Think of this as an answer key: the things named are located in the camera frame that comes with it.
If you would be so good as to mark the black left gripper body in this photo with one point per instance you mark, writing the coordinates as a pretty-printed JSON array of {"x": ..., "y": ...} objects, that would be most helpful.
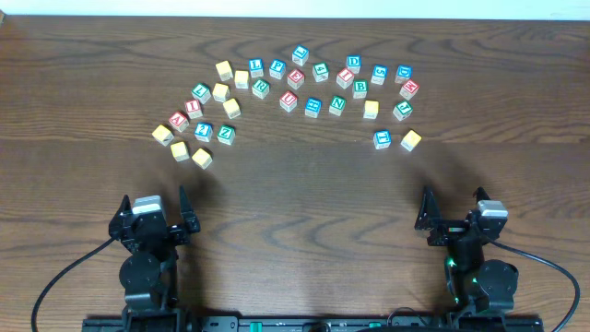
[{"x": 177, "y": 237}]

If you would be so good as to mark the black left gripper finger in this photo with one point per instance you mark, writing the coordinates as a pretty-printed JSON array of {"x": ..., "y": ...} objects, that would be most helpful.
[
  {"x": 125, "y": 208},
  {"x": 187, "y": 212}
]

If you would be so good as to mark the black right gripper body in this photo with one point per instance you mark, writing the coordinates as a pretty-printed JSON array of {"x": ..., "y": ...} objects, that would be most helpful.
[{"x": 448, "y": 232}]

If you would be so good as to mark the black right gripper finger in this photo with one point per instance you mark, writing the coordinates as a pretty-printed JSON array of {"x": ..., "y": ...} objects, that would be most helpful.
[
  {"x": 480, "y": 194},
  {"x": 429, "y": 209}
]

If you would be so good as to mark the blue number 2 block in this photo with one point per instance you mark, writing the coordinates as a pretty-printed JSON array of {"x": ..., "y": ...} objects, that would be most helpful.
[{"x": 203, "y": 132}]

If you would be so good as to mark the red letter A block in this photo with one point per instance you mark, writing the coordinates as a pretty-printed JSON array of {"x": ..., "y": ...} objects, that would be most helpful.
[{"x": 179, "y": 121}]

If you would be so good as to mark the red letter i block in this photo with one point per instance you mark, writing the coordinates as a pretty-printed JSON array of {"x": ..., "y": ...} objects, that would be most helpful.
[
  {"x": 193, "y": 109},
  {"x": 344, "y": 78}
]

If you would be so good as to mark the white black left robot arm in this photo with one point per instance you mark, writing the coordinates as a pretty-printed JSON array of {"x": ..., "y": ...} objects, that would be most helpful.
[{"x": 150, "y": 274}]

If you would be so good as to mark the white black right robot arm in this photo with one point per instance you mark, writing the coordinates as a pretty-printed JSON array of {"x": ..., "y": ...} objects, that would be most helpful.
[{"x": 483, "y": 289}]

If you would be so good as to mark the yellow block lower middle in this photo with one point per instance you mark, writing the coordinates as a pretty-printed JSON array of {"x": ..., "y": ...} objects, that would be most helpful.
[{"x": 202, "y": 158}]

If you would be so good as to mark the yellow block lower left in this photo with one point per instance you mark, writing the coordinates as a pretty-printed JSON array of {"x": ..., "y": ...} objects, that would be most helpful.
[{"x": 180, "y": 151}]

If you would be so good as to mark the yellow block far right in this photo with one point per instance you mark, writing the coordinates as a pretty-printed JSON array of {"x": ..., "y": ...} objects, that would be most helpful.
[{"x": 410, "y": 140}]

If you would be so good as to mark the yellow block far left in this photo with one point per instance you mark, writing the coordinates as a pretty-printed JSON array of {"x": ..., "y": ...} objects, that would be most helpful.
[{"x": 163, "y": 135}]

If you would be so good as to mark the blue letter T block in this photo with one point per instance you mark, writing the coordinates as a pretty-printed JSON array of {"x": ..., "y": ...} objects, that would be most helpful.
[{"x": 382, "y": 139}]

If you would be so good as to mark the green letter Z block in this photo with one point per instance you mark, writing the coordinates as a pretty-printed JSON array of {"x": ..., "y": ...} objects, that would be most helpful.
[{"x": 226, "y": 134}]

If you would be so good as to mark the green letter J block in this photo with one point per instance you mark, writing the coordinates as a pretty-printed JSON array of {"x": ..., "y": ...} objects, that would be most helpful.
[{"x": 402, "y": 110}]

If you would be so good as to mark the yellow block near Z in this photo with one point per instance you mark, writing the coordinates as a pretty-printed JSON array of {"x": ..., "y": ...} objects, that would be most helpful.
[{"x": 232, "y": 108}]

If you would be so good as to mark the yellow block centre right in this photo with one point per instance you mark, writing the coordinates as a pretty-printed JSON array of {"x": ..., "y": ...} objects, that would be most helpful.
[{"x": 371, "y": 109}]

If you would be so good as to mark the red letter M block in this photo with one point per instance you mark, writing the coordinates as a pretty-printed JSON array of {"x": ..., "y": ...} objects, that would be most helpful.
[{"x": 409, "y": 89}]

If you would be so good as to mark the green letter L block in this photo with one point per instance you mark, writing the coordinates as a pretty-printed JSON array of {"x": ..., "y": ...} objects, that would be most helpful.
[{"x": 201, "y": 92}]

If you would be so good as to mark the yellow block middle left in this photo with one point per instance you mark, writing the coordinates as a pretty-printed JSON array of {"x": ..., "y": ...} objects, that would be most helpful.
[{"x": 221, "y": 92}]

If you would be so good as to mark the blue letter D block right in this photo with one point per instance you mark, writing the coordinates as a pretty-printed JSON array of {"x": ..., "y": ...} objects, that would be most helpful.
[{"x": 403, "y": 74}]

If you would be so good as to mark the blue letter d block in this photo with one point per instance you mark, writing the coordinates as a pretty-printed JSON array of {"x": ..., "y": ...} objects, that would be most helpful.
[
  {"x": 403, "y": 74},
  {"x": 353, "y": 63}
]

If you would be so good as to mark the green letter N block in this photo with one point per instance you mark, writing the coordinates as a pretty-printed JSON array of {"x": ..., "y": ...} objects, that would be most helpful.
[{"x": 337, "y": 105}]

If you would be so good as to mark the green letter B block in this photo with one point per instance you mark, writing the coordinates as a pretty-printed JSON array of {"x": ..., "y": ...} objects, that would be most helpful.
[{"x": 360, "y": 89}]

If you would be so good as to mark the green letter R block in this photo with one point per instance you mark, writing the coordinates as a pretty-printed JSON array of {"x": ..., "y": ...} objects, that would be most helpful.
[{"x": 260, "y": 88}]

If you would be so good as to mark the blue letter S block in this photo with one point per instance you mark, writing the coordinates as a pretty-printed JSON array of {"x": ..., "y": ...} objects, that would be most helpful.
[{"x": 379, "y": 74}]

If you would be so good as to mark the yellow block top left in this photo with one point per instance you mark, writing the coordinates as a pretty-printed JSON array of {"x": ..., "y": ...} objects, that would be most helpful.
[{"x": 224, "y": 70}]

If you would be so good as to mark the red letter U block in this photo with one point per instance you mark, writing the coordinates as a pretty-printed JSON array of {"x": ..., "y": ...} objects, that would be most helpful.
[{"x": 288, "y": 101}]

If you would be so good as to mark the blue letter H block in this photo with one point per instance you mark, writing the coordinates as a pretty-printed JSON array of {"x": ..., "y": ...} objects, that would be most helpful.
[{"x": 313, "y": 107}]

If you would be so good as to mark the blue letter L block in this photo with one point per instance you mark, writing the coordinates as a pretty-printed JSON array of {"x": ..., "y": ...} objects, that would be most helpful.
[{"x": 256, "y": 67}]

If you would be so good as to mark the blue letter P block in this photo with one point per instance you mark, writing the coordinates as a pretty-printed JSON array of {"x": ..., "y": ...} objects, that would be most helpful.
[{"x": 277, "y": 69}]

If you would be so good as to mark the red letter E block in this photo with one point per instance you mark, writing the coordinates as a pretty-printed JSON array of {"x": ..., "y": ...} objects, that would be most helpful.
[{"x": 295, "y": 78}]

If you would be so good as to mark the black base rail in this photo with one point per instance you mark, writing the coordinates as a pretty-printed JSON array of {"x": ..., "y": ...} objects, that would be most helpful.
[{"x": 402, "y": 322}]

